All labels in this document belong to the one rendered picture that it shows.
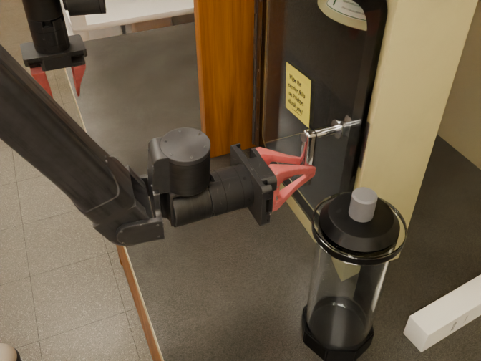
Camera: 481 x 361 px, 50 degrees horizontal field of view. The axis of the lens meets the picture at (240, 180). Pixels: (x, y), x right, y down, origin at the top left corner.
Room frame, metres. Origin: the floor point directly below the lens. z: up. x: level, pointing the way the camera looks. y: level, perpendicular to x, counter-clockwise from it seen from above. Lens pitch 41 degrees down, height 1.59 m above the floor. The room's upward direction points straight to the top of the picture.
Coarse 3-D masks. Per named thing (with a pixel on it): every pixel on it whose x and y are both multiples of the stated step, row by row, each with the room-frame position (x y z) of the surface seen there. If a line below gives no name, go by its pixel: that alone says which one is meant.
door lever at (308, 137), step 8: (336, 120) 0.56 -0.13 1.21; (328, 128) 0.55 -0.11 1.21; (336, 128) 0.55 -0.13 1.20; (304, 136) 0.53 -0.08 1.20; (312, 136) 0.53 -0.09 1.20; (320, 136) 0.54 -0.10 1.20; (336, 136) 0.55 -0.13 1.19; (304, 144) 0.53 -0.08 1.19; (312, 144) 0.53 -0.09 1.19; (304, 152) 0.53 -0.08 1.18; (312, 152) 0.53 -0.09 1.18; (304, 160) 0.53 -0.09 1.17; (312, 160) 0.53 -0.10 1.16; (304, 184) 0.53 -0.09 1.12
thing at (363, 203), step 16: (352, 192) 0.42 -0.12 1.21; (368, 192) 0.42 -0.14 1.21; (336, 208) 0.42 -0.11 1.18; (352, 208) 0.41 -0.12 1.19; (368, 208) 0.40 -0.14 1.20; (384, 208) 0.42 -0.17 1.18; (320, 224) 0.41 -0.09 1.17; (336, 224) 0.40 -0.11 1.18; (352, 224) 0.40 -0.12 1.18; (368, 224) 0.40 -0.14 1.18; (384, 224) 0.40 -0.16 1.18; (336, 240) 0.38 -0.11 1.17; (352, 240) 0.38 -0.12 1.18; (368, 240) 0.38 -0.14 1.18; (384, 240) 0.38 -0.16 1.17
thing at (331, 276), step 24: (336, 264) 0.38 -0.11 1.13; (384, 264) 0.38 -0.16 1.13; (312, 288) 0.41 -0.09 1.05; (336, 288) 0.38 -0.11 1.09; (360, 288) 0.37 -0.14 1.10; (312, 312) 0.40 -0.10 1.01; (336, 312) 0.37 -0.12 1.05; (360, 312) 0.37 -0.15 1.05; (336, 336) 0.37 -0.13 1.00; (360, 336) 0.37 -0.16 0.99
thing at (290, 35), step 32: (288, 0) 0.70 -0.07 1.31; (320, 0) 0.63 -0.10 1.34; (352, 0) 0.56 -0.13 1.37; (384, 0) 0.52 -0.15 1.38; (288, 32) 0.70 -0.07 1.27; (320, 32) 0.62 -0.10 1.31; (352, 32) 0.56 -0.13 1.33; (320, 64) 0.61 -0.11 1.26; (352, 64) 0.55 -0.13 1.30; (320, 96) 0.60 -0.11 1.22; (352, 96) 0.54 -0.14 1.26; (288, 128) 0.68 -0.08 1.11; (320, 128) 0.59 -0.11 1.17; (352, 128) 0.53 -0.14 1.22; (320, 160) 0.58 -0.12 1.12; (352, 160) 0.52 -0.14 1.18; (320, 192) 0.57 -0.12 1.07
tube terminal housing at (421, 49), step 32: (416, 0) 0.52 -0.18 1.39; (448, 0) 0.54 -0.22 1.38; (384, 32) 0.52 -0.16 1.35; (416, 32) 0.52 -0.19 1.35; (448, 32) 0.54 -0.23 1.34; (384, 64) 0.51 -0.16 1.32; (416, 64) 0.53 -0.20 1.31; (448, 64) 0.55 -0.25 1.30; (384, 96) 0.51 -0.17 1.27; (416, 96) 0.53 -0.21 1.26; (448, 96) 0.56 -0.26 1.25; (384, 128) 0.52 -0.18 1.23; (416, 128) 0.54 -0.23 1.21; (384, 160) 0.52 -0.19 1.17; (416, 160) 0.55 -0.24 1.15; (384, 192) 0.53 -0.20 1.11; (416, 192) 0.55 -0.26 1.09
